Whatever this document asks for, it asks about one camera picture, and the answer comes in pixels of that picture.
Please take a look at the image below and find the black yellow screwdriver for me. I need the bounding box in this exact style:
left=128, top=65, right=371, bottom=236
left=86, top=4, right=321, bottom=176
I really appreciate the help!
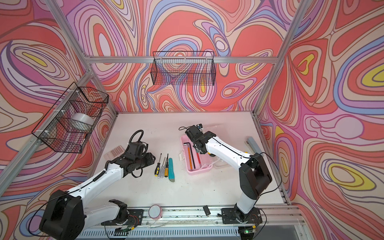
left=155, top=154, right=162, bottom=177

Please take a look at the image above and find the orange handled hex key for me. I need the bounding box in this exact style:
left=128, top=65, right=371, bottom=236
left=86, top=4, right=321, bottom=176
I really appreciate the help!
left=188, top=149, right=193, bottom=170

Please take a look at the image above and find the clear handled screwdriver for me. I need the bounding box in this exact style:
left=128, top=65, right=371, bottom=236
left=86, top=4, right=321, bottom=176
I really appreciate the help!
left=158, top=157, right=167, bottom=179
left=160, top=159, right=167, bottom=179

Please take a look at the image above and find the pink plastic tool box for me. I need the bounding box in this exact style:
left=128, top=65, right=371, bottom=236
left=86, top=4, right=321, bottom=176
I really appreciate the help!
left=181, top=134, right=230, bottom=176

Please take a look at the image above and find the teal utility knife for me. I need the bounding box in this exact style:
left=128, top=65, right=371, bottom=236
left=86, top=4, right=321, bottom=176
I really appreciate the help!
left=168, top=158, right=175, bottom=183

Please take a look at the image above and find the red handled hex key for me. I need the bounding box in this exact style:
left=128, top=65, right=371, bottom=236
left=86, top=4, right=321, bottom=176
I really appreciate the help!
left=196, top=152, right=202, bottom=168

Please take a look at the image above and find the orange handled screwdriver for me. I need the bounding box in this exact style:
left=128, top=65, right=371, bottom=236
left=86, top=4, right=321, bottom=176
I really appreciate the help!
left=164, top=154, right=169, bottom=178

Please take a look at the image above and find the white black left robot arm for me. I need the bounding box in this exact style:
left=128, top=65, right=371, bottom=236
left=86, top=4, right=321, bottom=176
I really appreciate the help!
left=39, top=141, right=156, bottom=240

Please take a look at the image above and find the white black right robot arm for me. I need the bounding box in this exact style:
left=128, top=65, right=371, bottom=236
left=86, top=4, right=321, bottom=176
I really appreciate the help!
left=185, top=124, right=273, bottom=223

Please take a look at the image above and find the pink calculator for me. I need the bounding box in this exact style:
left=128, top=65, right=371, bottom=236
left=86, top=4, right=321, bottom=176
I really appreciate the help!
left=104, top=145, right=125, bottom=161

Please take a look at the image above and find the pink round tape dispenser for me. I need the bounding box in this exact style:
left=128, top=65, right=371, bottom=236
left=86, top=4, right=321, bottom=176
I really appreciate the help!
left=148, top=205, right=163, bottom=220

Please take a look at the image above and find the grey tape roll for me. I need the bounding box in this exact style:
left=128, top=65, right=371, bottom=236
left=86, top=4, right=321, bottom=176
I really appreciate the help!
left=70, top=113, right=95, bottom=133

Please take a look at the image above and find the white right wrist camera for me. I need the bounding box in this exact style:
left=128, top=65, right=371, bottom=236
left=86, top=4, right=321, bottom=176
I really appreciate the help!
left=196, top=124, right=203, bottom=131

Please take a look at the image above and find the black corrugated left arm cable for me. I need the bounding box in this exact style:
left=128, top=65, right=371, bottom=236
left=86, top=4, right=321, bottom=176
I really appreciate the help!
left=128, top=129, right=149, bottom=178

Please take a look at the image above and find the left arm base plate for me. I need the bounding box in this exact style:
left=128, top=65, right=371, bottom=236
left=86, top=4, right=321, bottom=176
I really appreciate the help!
left=101, top=209, right=144, bottom=227

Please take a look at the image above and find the small black block on rail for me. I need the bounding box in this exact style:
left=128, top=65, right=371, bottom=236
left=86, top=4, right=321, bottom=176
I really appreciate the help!
left=203, top=206, right=211, bottom=216

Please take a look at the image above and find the black wire basket back wall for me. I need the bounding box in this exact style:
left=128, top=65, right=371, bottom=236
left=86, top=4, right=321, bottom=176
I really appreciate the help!
left=151, top=51, right=216, bottom=86

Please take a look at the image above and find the black wire basket wall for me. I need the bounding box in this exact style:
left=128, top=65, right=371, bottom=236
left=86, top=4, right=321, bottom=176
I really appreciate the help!
left=151, top=51, right=216, bottom=86
left=32, top=83, right=109, bottom=154

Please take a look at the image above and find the black wire basket left wall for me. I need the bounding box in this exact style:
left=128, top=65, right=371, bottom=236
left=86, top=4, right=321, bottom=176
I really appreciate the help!
left=32, top=83, right=109, bottom=154

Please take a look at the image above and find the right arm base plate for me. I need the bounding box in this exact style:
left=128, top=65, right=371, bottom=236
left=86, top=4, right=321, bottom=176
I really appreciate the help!
left=218, top=207, right=263, bottom=226

